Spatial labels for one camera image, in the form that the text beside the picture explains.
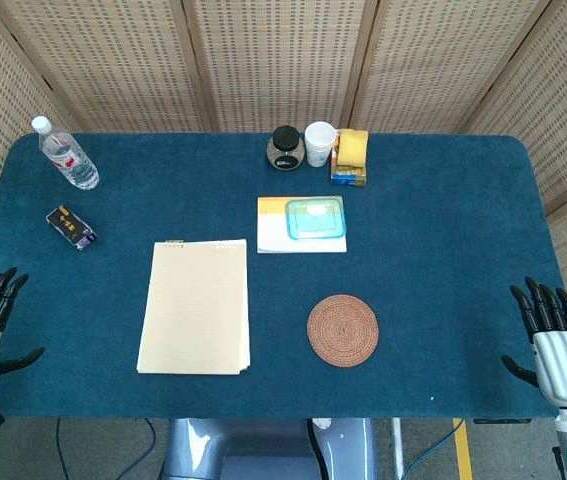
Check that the yellow floor tape strip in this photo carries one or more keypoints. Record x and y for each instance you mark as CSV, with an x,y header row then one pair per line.
x,y
463,450

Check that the round woven brown coaster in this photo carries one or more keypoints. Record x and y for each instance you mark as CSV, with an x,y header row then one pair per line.
x,y
343,331

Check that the white table leg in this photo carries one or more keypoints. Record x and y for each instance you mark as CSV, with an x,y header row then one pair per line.
x,y
397,447

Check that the small black gold box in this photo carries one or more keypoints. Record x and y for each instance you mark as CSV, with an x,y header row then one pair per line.
x,y
69,226

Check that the black lid glass jar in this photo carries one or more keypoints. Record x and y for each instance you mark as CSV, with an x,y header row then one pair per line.
x,y
285,150

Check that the grey blue robot torso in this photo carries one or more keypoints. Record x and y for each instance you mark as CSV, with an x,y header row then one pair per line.
x,y
263,450

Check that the white orange booklet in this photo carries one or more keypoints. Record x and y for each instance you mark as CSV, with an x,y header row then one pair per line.
x,y
273,235

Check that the colourful orange blue box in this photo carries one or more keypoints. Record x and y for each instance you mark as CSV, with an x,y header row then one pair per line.
x,y
348,177

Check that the beige notepad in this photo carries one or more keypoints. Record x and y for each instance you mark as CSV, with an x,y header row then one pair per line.
x,y
195,310

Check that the yellow sponge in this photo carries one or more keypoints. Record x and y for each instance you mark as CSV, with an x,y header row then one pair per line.
x,y
353,147

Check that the clear plastic water bottle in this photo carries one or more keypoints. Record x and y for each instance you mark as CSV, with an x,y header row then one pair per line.
x,y
70,160

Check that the white paper cup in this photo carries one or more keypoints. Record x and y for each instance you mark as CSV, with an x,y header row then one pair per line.
x,y
319,147

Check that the blue table mat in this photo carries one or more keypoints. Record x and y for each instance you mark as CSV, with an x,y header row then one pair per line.
x,y
438,250

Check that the teal plastic container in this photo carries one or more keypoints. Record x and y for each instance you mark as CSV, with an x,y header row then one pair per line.
x,y
317,217

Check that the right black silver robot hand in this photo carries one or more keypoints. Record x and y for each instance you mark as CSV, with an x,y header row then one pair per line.
x,y
565,362

